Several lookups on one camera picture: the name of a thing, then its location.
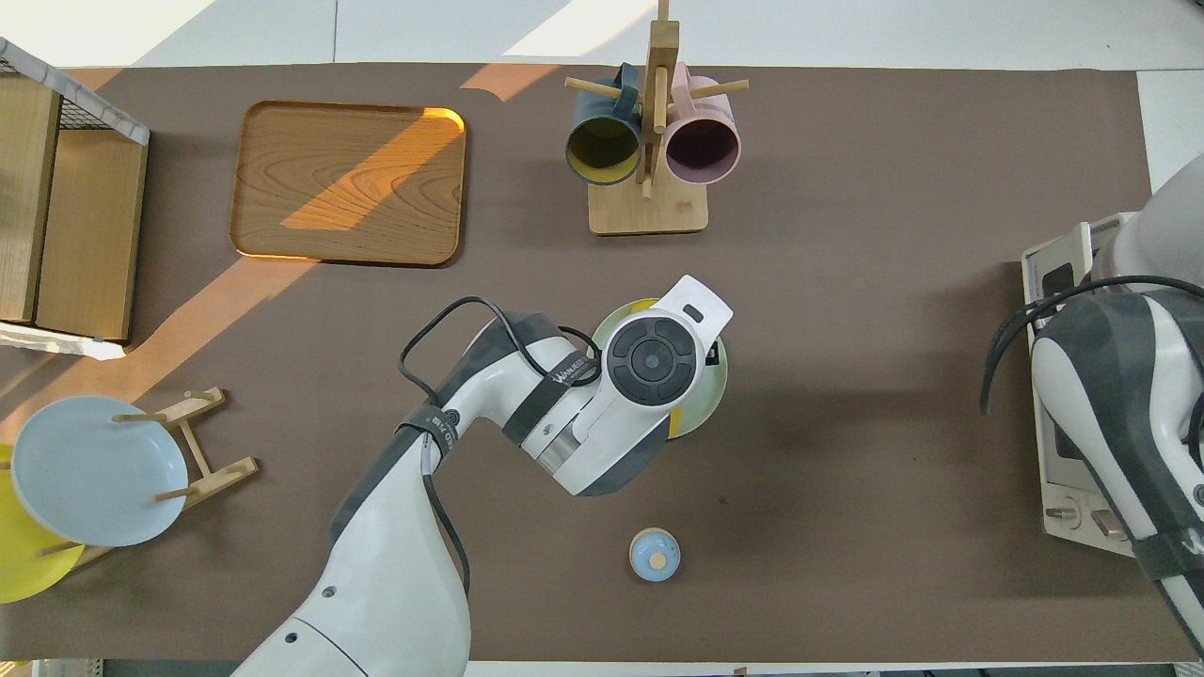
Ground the oven door with glass window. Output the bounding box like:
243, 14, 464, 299
1023, 221, 1097, 504

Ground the yellow plate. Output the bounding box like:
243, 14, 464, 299
0, 444, 86, 605

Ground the dark teal mug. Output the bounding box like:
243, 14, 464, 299
564, 63, 645, 186

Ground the brown table mat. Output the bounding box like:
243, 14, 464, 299
0, 64, 1200, 664

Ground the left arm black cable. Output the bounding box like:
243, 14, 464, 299
400, 296, 603, 603

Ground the blue service bell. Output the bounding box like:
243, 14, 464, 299
628, 527, 682, 584

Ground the white toaster oven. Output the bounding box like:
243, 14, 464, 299
1022, 212, 1158, 558

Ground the wooden plate rack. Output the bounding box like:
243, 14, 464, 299
66, 386, 260, 570

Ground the pale green plate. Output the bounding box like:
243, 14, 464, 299
591, 298, 730, 441

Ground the pink mug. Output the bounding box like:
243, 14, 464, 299
663, 63, 743, 186

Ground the wooden serving tray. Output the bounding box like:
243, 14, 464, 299
230, 101, 467, 268

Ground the light blue plate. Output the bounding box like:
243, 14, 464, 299
10, 396, 188, 548

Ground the wooden mug tree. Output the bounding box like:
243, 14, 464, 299
564, 0, 751, 236

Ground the wire basket wooden shelf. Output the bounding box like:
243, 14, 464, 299
0, 38, 151, 361

